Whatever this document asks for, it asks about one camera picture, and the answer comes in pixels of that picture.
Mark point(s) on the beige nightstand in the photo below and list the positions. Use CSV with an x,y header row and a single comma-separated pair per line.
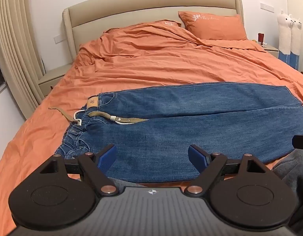
x,y
272,50
54,77

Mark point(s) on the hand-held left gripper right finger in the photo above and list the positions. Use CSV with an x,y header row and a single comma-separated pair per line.
x,y
197,157

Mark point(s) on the orange pillow with flower print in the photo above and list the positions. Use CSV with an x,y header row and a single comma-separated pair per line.
x,y
213,25
166,24

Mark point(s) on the blue denim pants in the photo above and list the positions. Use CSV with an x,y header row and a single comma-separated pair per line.
x,y
181,132

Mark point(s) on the dark red cup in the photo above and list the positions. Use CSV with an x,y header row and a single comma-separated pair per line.
x,y
261,37

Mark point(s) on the orange duvet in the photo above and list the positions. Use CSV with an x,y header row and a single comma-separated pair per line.
x,y
153,59

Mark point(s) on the beige upholstered headboard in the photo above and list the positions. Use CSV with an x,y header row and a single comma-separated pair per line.
x,y
121,12

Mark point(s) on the khaki fabric belt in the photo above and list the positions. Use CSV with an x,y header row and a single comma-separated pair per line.
x,y
99,114

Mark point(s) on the beige pleated curtain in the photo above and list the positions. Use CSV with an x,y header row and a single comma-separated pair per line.
x,y
13,41

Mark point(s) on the white alpaca plush toy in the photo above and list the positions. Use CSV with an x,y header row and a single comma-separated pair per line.
x,y
296,41
284,34

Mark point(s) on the person's grey clothing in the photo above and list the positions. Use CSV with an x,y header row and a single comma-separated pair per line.
x,y
294,174

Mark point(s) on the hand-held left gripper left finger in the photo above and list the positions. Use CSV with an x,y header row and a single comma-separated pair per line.
x,y
107,157

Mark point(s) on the white wall socket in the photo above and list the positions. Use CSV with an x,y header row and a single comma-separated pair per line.
x,y
267,7
58,38

